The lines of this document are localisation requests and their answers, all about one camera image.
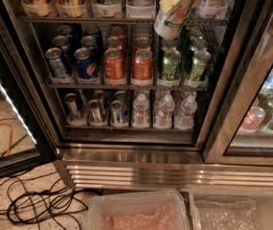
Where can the white 7up can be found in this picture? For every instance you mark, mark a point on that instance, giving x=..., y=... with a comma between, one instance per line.
x=106, y=8
x=170, y=18

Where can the white blue can right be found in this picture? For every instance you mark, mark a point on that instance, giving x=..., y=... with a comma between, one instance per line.
x=211, y=9

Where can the green soda can left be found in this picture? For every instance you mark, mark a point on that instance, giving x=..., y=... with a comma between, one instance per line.
x=168, y=73

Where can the green soda can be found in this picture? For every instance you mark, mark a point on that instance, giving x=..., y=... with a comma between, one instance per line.
x=168, y=73
x=196, y=74

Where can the orange soda can right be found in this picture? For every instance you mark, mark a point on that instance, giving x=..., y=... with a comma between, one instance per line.
x=142, y=68

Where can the orange soda can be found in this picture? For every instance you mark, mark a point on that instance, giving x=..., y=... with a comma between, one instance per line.
x=114, y=67
x=142, y=68

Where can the green soda can right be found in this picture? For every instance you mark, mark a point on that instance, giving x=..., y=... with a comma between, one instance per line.
x=196, y=74

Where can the orange soda can left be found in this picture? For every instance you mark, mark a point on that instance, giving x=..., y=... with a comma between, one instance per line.
x=114, y=67

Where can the blue pepsi can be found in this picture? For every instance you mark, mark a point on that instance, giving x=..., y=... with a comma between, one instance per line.
x=86, y=66

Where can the slim blue silver can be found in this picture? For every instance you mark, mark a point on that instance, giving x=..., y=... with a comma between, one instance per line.
x=118, y=114

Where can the slim silver can middle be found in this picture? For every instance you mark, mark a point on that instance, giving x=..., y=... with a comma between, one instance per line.
x=97, y=113

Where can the silver diet pepsi can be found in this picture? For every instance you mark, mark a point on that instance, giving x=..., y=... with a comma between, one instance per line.
x=58, y=65

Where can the open fridge glass door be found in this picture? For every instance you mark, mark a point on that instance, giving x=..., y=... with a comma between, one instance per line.
x=23, y=141

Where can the water bottle left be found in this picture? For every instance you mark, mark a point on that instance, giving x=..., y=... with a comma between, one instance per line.
x=140, y=115

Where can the water bottle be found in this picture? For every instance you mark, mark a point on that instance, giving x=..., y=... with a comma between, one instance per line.
x=163, y=112
x=184, y=117
x=140, y=115

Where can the water bottle middle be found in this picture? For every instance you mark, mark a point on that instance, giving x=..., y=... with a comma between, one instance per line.
x=163, y=112

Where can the water bottle right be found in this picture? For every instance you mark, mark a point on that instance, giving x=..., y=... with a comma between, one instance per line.
x=184, y=117

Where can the clear bin pink wrap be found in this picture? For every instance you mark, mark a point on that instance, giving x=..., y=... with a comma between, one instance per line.
x=164, y=210

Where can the clear bin bubble wrap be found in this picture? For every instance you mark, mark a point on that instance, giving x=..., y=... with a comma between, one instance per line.
x=231, y=208

